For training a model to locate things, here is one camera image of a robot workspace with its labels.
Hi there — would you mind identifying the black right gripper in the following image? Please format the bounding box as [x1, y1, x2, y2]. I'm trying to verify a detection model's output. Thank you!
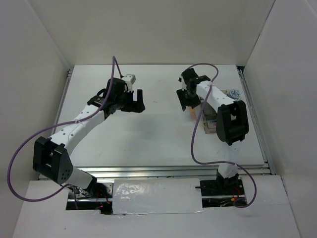
[176, 87, 201, 111]

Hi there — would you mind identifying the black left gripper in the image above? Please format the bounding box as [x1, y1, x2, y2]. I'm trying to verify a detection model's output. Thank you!
[115, 88, 145, 113]

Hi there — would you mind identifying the orange pink highlighter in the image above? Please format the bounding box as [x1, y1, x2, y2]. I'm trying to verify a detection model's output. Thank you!
[189, 108, 197, 121]

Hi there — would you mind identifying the blue white glue jar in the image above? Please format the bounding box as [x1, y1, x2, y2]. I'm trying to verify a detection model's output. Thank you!
[228, 89, 241, 100]

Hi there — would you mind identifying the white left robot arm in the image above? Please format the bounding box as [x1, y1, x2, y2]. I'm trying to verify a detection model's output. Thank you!
[33, 74, 145, 198]

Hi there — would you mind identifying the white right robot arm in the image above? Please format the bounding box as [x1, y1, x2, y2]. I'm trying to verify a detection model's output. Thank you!
[176, 66, 249, 194]

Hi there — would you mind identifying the smoky plastic desk organizer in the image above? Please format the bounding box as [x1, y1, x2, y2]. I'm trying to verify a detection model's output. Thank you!
[201, 89, 230, 134]

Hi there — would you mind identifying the white front cover plate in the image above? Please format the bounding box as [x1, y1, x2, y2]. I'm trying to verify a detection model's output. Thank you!
[112, 178, 203, 215]

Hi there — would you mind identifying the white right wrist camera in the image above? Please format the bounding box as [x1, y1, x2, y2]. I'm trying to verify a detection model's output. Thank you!
[178, 75, 189, 90]

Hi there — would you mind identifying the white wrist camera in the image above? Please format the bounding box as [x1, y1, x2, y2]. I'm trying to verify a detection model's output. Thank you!
[178, 75, 189, 90]
[122, 74, 136, 92]

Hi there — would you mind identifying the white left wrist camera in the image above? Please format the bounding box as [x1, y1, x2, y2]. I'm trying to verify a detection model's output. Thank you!
[122, 74, 136, 92]

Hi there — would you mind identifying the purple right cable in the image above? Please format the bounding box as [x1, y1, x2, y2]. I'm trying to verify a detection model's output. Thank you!
[188, 63, 257, 209]

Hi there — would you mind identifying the purple cable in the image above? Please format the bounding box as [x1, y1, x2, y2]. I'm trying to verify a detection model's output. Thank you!
[6, 56, 124, 210]
[188, 63, 257, 209]

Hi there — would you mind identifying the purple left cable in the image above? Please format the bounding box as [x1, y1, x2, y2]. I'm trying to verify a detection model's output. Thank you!
[6, 56, 124, 210]

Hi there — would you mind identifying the right side aluminium rail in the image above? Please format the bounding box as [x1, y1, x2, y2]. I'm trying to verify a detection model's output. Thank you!
[236, 66, 277, 175]

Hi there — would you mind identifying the aluminium table edge rail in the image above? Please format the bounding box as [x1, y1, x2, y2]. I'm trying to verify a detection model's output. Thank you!
[38, 165, 273, 179]

